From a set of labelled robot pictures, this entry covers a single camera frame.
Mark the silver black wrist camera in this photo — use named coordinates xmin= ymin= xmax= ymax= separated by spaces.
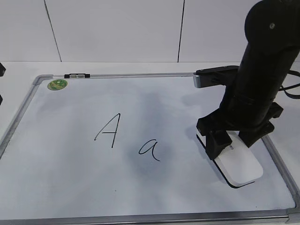
xmin=193 ymin=65 xmax=239 ymax=88

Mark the black and clear frame clip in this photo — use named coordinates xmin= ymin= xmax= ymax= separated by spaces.
xmin=64 ymin=73 xmax=90 ymax=79

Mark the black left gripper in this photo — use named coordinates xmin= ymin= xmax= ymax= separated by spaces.
xmin=0 ymin=61 xmax=6 ymax=106

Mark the white whiteboard eraser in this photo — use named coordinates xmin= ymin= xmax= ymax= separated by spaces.
xmin=196 ymin=131 xmax=263 ymax=188

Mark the white board with aluminium frame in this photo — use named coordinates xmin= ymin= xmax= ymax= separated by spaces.
xmin=0 ymin=73 xmax=300 ymax=225

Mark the green round magnet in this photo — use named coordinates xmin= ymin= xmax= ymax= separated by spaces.
xmin=47 ymin=79 xmax=68 ymax=90

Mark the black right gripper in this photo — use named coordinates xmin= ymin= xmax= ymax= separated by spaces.
xmin=196 ymin=94 xmax=283 ymax=160

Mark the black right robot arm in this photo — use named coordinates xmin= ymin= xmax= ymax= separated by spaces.
xmin=194 ymin=0 xmax=300 ymax=160

